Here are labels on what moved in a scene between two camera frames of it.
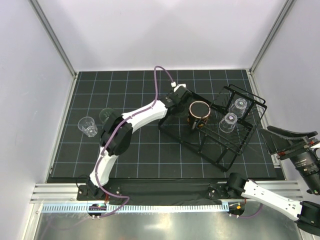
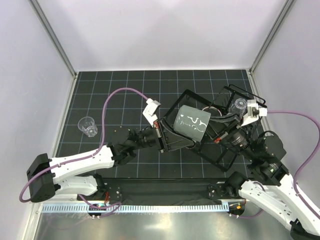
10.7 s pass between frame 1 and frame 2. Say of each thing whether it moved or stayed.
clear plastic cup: stayed
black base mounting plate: stayed
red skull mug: moved
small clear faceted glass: stayed
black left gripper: moved
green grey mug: moved
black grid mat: stayed
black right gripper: moved
